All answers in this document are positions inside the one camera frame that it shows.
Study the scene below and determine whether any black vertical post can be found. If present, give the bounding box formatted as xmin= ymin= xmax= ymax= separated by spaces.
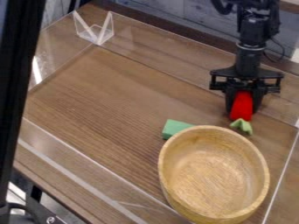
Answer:
xmin=0 ymin=0 xmax=45 ymax=211

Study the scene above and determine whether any green foam block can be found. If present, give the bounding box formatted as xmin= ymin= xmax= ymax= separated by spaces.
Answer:
xmin=162 ymin=119 xmax=194 ymax=140

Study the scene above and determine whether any black cable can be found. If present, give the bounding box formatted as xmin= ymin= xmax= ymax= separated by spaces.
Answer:
xmin=4 ymin=201 xmax=28 ymax=214

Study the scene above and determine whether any black metal table leg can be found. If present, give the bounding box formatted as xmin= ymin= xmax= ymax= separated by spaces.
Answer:
xmin=25 ymin=185 xmax=67 ymax=224

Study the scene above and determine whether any wooden oval bowl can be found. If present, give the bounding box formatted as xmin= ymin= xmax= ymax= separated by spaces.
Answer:
xmin=158 ymin=125 xmax=271 ymax=224

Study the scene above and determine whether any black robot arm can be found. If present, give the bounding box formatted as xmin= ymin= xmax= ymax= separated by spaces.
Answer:
xmin=210 ymin=0 xmax=284 ymax=113

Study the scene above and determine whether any red plush strawberry toy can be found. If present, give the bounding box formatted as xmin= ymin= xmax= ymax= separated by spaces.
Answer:
xmin=228 ymin=91 xmax=254 ymax=135

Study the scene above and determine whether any clear acrylic corner bracket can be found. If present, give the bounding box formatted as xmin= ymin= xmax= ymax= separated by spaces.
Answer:
xmin=72 ymin=11 xmax=115 ymax=46

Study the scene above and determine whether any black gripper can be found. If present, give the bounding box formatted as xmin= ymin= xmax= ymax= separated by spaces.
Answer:
xmin=210 ymin=66 xmax=284 ymax=113

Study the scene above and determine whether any clear acrylic tray wall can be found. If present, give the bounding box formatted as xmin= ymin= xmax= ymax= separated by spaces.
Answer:
xmin=11 ymin=8 xmax=299 ymax=224

